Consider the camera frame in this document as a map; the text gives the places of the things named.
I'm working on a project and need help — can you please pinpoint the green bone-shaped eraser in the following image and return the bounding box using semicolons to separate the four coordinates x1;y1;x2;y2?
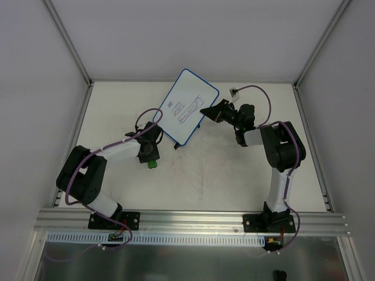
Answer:
148;160;158;169

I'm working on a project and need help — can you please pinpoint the blue framed whiteboard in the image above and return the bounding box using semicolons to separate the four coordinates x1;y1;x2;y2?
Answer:
153;68;220;146

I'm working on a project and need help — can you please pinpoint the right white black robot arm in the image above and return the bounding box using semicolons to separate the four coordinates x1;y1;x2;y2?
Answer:
200;100;306;233

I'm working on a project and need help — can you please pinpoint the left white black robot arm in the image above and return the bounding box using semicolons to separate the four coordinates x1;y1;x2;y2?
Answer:
56;122;163;230

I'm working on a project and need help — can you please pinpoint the black object bottom edge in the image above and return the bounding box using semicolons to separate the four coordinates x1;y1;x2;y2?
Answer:
273;270;287;281

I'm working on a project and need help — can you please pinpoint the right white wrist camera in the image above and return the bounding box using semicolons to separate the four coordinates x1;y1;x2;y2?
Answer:
229;87;240;102

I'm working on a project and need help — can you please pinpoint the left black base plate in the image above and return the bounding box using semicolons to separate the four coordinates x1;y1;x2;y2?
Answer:
88;211;141;231

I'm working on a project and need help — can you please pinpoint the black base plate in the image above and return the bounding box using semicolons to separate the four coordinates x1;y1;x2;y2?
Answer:
242;214;296;234
88;211;141;231

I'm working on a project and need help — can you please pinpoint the white slotted cable duct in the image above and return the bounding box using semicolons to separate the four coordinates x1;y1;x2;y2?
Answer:
46;232;265;248

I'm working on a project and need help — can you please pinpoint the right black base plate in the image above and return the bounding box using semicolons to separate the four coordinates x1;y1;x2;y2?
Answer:
242;214;296;234

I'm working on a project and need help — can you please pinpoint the aluminium mounting rail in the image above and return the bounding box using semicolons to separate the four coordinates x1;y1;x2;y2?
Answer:
33;208;352;237

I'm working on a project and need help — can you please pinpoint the right aluminium frame post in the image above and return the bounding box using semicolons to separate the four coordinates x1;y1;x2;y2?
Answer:
293;0;352;89

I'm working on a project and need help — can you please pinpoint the aluminium frame post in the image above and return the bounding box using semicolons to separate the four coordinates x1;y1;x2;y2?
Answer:
293;0;352;89
42;0;93;86

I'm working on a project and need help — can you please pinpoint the left aluminium frame post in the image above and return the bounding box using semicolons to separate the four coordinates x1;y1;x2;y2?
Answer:
42;0;93;86

